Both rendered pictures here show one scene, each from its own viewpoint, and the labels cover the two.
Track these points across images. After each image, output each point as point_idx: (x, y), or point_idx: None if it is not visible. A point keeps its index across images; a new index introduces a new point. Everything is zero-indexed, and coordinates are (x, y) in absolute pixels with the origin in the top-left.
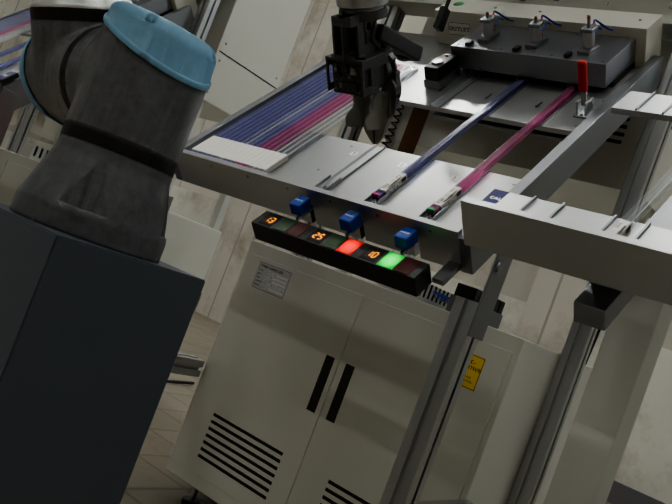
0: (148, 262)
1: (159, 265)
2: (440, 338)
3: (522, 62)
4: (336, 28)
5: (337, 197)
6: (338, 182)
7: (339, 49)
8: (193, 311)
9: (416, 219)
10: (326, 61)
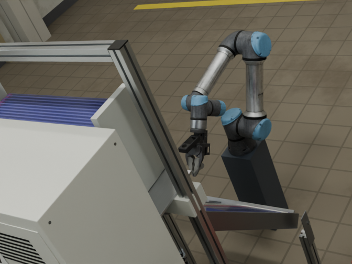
0: (227, 146)
1: (227, 149)
2: (172, 215)
3: None
4: (206, 134)
5: (208, 196)
6: (210, 201)
7: (205, 141)
8: (222, 160)
9: None
10: (209, 145)
